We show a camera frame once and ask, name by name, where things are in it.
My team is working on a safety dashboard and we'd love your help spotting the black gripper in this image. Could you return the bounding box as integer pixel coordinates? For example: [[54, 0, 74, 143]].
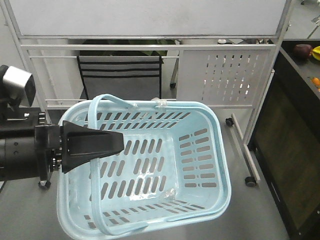
[[23, 111, 125, 181]]

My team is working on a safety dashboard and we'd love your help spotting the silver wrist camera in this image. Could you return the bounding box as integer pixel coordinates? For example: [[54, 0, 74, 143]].
[[0, 65, 36, 109]]

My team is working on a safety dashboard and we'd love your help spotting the light blue plastic basket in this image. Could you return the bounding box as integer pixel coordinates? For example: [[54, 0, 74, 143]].
[[56, 94, 232, 240]]

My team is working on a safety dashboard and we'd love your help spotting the dark cabinet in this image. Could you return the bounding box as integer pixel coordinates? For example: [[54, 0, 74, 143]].
[[248, 39, 320, 240]]

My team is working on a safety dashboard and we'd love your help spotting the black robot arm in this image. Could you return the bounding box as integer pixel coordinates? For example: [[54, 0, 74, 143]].
[[0, 112, 124, 181]]

